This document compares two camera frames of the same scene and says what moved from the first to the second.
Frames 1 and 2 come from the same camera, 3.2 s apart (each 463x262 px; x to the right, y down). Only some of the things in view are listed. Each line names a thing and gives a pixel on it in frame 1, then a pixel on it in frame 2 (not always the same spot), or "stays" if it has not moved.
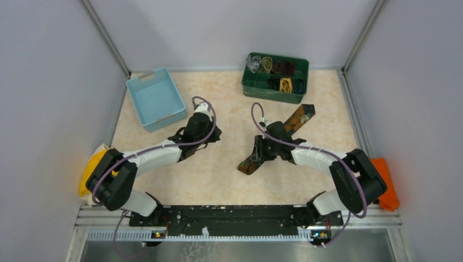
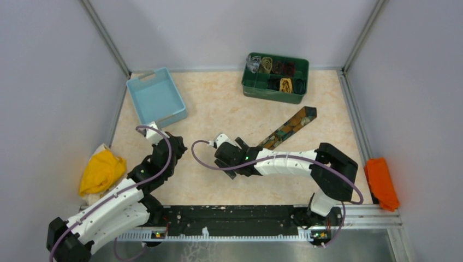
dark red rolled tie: x=288 y=68 stays
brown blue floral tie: x=302 y=115 stays
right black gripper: x=264 y=139 to x=241 y=144
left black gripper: x=217 y=137 to x=182 y=148
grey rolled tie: x=253 y=63 stays
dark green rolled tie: x=299 y=86 stays
